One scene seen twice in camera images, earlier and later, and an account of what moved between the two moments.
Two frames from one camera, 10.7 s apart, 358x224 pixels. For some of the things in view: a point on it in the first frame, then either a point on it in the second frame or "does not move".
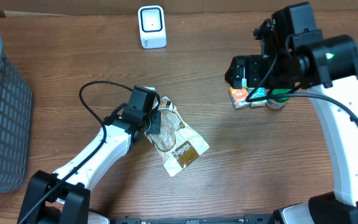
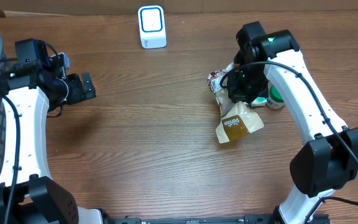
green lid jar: x=278 y=102 does not move
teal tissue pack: x=260 y=93 does not move
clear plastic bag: x=177 y=145 -> x=237 y=119
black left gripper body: x=155 y=120 -> x=76 y=93
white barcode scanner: x=151 y=27 does not move
